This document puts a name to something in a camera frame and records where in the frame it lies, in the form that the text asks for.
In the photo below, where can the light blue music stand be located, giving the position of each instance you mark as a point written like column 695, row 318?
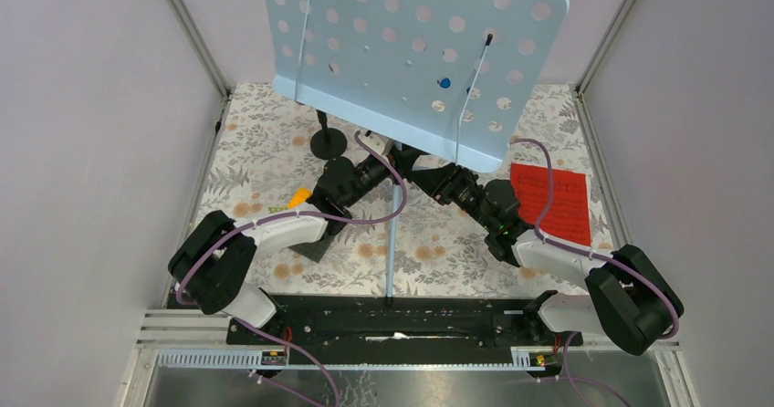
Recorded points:
column 448, row 77

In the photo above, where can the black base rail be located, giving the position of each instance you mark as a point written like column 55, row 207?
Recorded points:
column 341, row 330

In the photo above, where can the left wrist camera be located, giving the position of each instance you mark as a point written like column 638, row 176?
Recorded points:
column 377, row 142

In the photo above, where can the dark grey building baseplate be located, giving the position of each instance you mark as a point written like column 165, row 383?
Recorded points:
column 314, row 251

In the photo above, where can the red sheet music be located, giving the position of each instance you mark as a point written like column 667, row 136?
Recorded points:
column 568, row 217

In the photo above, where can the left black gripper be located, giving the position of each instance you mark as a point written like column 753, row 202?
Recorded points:
column 402, row 159

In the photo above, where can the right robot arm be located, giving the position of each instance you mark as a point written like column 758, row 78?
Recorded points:
column 624, row 298

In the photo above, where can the orange toy block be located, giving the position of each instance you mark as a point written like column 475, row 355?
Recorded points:
column 300, row 196

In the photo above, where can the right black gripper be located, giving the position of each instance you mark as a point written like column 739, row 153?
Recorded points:
column 444, row 181

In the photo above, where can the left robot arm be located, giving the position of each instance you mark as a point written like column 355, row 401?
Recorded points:
column 211, row 265

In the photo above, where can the yellow-green transparent piece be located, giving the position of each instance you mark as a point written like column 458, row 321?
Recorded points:
column 276, row 210

